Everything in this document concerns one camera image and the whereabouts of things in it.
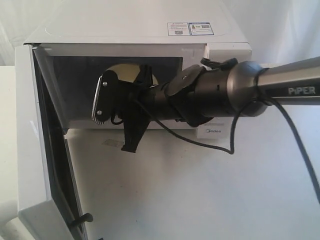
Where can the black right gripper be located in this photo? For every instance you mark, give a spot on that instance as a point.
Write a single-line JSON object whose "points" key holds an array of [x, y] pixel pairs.
{"points": [[127, 112]]}

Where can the cream ceramic bowl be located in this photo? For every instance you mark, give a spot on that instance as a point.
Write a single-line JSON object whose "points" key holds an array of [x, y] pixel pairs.
{"points": [[128, 72]]}

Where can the white microwave door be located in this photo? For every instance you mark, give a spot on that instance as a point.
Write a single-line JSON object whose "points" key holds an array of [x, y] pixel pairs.
{"points": [[48, 200]]}

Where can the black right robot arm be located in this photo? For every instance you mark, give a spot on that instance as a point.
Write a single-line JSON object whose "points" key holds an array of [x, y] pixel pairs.
{"points": [[198, 94]]}

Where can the white microwave oven body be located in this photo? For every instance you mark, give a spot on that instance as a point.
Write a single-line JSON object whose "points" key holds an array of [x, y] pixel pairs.
{"points": [[74, 50]]}

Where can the clear tape patch on table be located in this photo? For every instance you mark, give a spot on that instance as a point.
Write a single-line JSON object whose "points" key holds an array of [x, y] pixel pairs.
{"points": [[113, 143]]}

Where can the blue warning sticker right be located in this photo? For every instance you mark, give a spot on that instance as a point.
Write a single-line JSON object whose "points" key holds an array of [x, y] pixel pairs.
{"points": [[200, 29]]}

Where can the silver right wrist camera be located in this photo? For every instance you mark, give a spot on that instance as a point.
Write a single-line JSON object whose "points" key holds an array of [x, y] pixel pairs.
{"points": [[104, 97]]}

